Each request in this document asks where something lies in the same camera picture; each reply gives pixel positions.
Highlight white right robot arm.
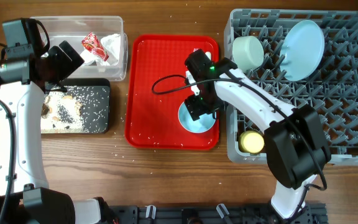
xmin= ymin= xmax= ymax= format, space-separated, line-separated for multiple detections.
xmin=185 ymin=49 xmax=331 ymax=222

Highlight red serving tray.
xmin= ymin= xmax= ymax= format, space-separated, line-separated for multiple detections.
xmin=125 ymin=34 xmax=219 ymax=151

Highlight light blue plate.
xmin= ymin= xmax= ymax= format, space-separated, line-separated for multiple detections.
xmin=280 ymin=20 xmax=325 ymax=82

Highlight black plastic tray bin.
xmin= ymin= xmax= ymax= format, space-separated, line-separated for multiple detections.
xmin=40 ymin=77 xmax=111 ymax=134

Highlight spilled rice and peanut shells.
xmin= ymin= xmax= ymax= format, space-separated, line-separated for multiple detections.
xmin=40 ymin=85 xmax=110 ymax=131

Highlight clear plastic bin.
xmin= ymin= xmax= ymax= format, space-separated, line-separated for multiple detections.
xmin=35 ymin=16 xmax=128 ymax=82

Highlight white plastic spoon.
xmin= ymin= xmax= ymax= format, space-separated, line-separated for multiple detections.
xmin=205 ymin=52 xmax=212 ymax=60

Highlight light blue bowl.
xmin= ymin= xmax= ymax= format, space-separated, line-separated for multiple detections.
xmin=178 ymin=103 xmax=216 ymax=134

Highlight yellow plastic cup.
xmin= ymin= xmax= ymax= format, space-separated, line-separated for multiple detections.
xmin=238 ymin=131 xmax=265 ymax=154

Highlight white napkin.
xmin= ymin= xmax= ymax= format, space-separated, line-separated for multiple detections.
xmin=80 ymin=34 xmax=121 ymax=67

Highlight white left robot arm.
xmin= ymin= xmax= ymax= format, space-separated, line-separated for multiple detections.
xmin=0 ymin=41 xmax=114 ymax=223

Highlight red snack wrapper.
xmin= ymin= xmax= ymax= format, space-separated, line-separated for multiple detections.
xmin=81 ymin=32 xmax=109 ymax=61

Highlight green bowl with food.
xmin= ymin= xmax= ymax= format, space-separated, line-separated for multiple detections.
xmin=232 ymin=36 xmax=264 ymax=72

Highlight grey dishwasher rack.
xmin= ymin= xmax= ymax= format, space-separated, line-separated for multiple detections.
xmin=224 ymin=9 xmax=358 ymax=166

